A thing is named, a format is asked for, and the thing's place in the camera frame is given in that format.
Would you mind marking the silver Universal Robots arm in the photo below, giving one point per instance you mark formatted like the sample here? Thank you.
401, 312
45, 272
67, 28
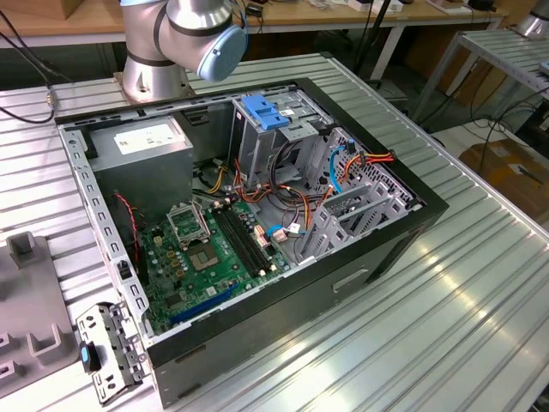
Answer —
150, 43

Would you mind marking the metal disk bay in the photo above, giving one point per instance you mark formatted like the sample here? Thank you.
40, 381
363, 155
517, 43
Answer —
330, 227

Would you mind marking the black RAM slot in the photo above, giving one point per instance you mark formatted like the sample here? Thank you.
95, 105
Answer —
236, 243
246, 239
251, 237
241, 241

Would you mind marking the metal optical drive cage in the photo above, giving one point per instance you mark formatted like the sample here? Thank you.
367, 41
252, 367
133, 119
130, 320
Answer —
253, 150

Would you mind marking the CPU socket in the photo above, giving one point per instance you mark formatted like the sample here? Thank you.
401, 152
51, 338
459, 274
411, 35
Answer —
203, 258

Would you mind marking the blue drive latch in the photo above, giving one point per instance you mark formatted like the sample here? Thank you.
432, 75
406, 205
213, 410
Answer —
263, 113

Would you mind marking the black open PC case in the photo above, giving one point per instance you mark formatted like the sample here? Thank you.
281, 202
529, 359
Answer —
300, 309

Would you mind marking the blue expansion slot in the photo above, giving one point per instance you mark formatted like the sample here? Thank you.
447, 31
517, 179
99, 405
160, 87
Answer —
201, 305

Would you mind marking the green motherboard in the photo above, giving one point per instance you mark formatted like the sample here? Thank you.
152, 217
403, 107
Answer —
163, 266

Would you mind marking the grey power supply unit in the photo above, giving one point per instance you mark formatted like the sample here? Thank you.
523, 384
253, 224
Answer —
141, 171

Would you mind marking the black case fan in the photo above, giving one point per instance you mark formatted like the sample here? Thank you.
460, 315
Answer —
126, 234

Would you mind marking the black stand pole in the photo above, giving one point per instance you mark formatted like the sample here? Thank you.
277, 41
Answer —
373, 38

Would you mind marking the brown cardboard box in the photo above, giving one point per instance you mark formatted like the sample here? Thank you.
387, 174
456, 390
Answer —
506, 171

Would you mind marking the grey parts rack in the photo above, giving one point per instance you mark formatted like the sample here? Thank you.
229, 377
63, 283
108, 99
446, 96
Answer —
30, 309

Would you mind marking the small brown box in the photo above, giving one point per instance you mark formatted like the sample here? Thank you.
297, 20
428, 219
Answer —
75, 8

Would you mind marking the metal slat side table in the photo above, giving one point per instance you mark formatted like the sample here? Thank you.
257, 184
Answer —
523, 60

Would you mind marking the wooden desk white frame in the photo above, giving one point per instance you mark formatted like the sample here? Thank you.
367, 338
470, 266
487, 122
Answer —
300, 18

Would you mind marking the metal card retention bracket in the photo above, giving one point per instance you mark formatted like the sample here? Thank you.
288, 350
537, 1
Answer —
120, 339

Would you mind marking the blue black bracket clip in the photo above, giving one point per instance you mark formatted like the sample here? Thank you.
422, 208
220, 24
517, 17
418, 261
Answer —
86, 356

